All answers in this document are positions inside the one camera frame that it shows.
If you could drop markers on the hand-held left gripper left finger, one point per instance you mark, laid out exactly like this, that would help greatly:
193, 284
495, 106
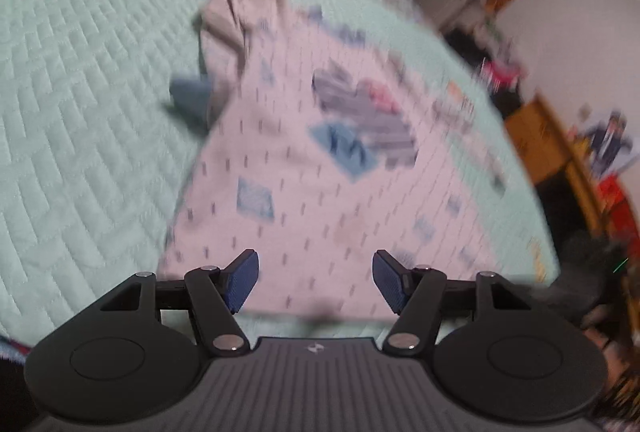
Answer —
245, 279

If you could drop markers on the wall poster of uniformed figure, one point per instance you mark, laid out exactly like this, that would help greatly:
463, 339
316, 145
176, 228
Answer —
607, 141

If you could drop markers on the white printed children's sweatshirt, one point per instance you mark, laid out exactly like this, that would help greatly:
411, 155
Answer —
300, 187

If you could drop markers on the wooden cabinet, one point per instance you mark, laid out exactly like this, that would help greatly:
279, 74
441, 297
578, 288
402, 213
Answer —
545, 146

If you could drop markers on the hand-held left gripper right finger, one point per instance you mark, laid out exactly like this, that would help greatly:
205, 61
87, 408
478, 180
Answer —
390, 282

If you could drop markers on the green quilted bee bedspread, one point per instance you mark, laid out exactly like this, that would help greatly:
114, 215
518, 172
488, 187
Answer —
90, 111

